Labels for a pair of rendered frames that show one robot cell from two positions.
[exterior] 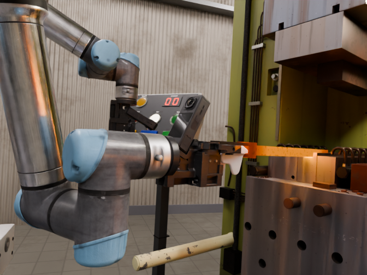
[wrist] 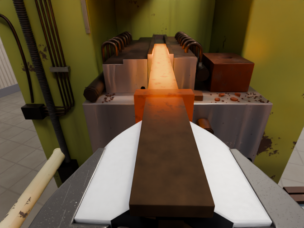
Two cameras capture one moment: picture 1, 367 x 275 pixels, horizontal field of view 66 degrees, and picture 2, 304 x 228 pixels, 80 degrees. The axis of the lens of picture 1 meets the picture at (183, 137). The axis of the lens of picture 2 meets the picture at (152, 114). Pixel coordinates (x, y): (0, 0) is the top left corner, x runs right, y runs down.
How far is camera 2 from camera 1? 0.54 m
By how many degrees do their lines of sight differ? 56
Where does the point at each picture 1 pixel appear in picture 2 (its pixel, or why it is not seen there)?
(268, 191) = (124, 118)
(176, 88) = not seen: outside the picture
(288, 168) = (135, 78)
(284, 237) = not seen: hidden behind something
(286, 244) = not seen: hidden behind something
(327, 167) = (186, 71)
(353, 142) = (142, 22)
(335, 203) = (212, 116)
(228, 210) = (44, 128)
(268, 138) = (75, 30)
